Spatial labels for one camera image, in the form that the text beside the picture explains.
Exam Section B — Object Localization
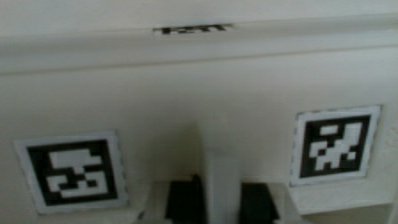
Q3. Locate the white cabinet body box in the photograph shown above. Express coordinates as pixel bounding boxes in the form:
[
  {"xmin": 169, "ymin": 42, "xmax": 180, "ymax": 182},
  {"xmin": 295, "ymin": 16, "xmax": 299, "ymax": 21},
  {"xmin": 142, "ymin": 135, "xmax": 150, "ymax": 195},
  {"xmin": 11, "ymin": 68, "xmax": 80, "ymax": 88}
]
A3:
[{"xmin": 0, "ymin": 14, "xmax": 398, "ymax": 75}]

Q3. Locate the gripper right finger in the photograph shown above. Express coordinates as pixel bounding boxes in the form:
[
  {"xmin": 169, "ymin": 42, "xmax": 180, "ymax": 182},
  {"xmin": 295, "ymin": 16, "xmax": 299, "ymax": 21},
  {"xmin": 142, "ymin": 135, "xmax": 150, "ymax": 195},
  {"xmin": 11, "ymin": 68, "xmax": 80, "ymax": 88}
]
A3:
[{"xmin": 238, "ymin": 183, "xmax": 290, "ymax": 224}]

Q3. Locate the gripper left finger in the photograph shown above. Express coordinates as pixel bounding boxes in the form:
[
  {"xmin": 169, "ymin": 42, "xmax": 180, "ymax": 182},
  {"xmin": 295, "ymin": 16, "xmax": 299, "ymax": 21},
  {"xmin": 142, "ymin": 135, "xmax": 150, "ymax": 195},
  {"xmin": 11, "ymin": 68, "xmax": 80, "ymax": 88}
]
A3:
[{"xmin": 135, "ymin": 173, "xmax": 206, "ymax": 224}]

